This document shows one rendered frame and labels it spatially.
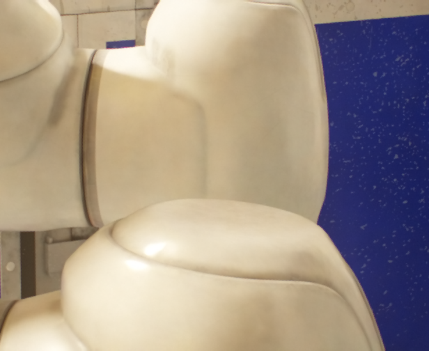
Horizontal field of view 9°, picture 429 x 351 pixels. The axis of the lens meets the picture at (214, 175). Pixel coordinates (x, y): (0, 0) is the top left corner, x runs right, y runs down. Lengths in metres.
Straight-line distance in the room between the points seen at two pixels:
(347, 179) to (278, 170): 0.65
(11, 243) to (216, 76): 0.57
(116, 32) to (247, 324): 0.87
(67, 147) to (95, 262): 0.30
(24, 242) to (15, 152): 0.54
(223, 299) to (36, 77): 0.35
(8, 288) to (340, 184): 0.29
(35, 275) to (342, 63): 0.29
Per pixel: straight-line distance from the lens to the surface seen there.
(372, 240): 2.17
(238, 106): 1.49
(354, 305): 1.23
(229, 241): 1.20
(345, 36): 2.12
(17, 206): 1.53
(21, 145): 1.50
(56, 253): 2.05
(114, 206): 1.52
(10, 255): 2.03
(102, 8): 2.02
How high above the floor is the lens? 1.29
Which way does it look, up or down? 13 degrees down
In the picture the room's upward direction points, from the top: straight up
